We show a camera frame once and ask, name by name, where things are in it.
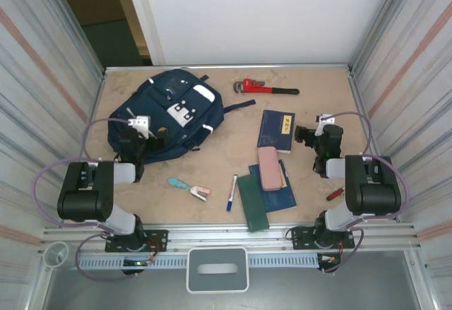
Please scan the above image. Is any black controller board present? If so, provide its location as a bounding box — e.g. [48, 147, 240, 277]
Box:
[316, 253, 343, 275]
[121, 258, 153, 276]

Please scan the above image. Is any red pipe wrench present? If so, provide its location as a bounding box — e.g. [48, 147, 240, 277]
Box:
[232, 79, 301, 96]

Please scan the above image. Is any white plastic tube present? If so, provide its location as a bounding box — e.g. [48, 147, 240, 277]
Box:
[44, 242, 77, 268]

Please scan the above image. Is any perforated grey cable duct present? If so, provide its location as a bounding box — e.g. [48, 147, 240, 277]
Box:
[76, 255, 342, 269]

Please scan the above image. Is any navy book with yellow label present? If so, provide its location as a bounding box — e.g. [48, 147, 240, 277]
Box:
[256, 109, 296, 155]

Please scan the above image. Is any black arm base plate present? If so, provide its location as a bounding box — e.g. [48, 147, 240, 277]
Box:
[105, 229, 169, 254]
[285, 225, 355, 251]

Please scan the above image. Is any dark green long box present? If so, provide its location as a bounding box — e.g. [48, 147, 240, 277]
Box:
[236, 174, 270, 233]

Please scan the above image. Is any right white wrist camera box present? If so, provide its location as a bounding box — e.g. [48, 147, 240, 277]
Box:
[315, 113, 335, 136]

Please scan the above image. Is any red-handled screwdriver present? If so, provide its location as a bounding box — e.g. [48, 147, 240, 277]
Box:
[325, 186, 346, 202]

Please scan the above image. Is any navy blue backpack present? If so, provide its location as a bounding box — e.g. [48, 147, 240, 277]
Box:
[107, 69, 257, 165]

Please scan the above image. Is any slotted aluminium side rail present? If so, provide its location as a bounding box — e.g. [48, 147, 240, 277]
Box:
[347, 68, 402, 223]

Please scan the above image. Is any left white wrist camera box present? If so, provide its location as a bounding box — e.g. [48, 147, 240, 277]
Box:
[126, 114, 152, 138]

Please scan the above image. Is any long aluminium mounting rail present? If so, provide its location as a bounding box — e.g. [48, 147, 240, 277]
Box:
[41, 222, 423, 251]

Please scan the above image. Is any pink pencil case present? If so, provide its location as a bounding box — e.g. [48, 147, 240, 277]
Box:
[257, 146, 283, 191]

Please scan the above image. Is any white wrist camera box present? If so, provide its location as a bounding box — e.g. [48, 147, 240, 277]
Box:
[315, 113, 335, 136]
[126, 114, 152, 138]

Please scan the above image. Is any blue white marker pen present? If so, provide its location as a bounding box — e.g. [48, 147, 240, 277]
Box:
[225, 174, 239, 213]

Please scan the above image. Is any short aluminium frame rail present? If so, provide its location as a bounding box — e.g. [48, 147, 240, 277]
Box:
[104, 63, 354, 75]

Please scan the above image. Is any pink white stapler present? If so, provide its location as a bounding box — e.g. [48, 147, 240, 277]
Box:
[189, 184, 212, 203]

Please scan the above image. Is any grey box with white rim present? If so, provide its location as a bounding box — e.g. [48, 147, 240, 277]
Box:
[186, 246, 250, 294]

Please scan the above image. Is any plain navy book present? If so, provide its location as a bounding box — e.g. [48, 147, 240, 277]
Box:
[248, 160, 297, 215]

